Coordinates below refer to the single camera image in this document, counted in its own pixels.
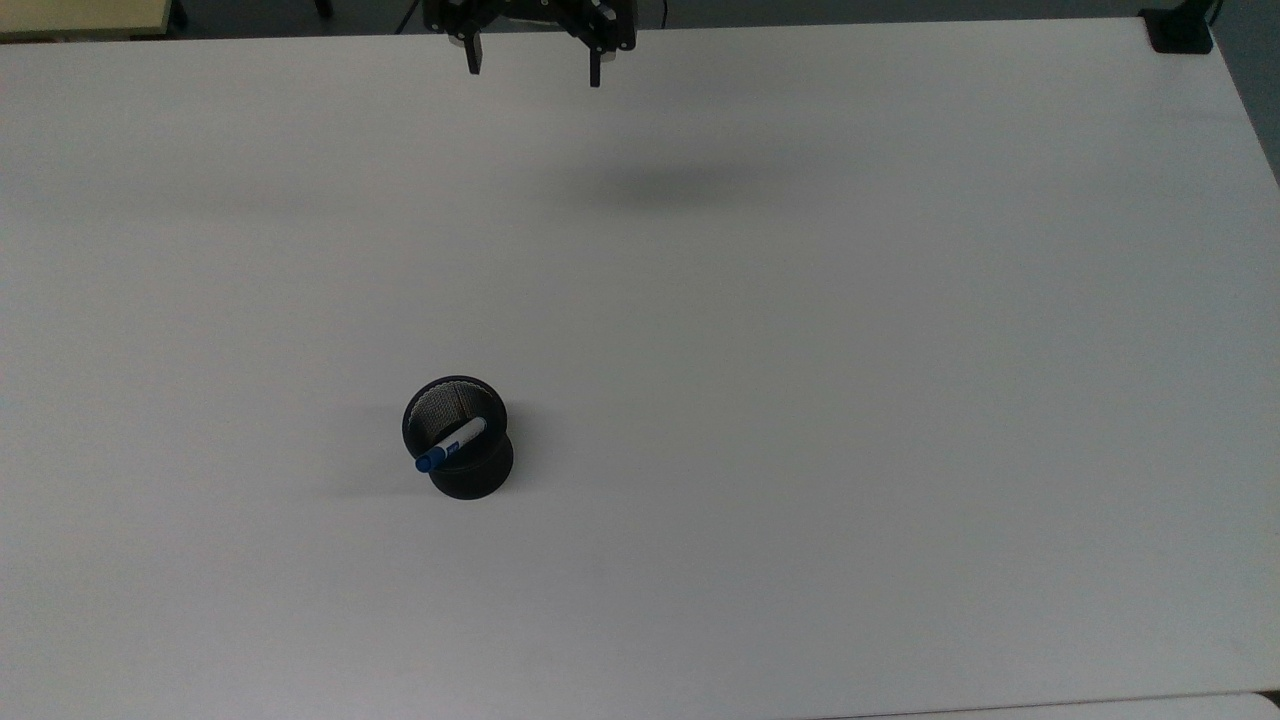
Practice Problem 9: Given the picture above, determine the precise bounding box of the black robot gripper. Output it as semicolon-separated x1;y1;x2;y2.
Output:
422;0;638;89

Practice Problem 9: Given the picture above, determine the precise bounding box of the black mesh pen holder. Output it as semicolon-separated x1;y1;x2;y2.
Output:
401;375;516;501

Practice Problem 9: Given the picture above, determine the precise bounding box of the black table clamp block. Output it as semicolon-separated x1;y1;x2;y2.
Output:
1139;7;1217;54

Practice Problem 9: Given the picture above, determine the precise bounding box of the light wooden table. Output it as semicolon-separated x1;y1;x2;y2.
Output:
0;0;174;43

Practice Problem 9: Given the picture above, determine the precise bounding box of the blue and white marker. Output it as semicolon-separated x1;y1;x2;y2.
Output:
415;417;488;474

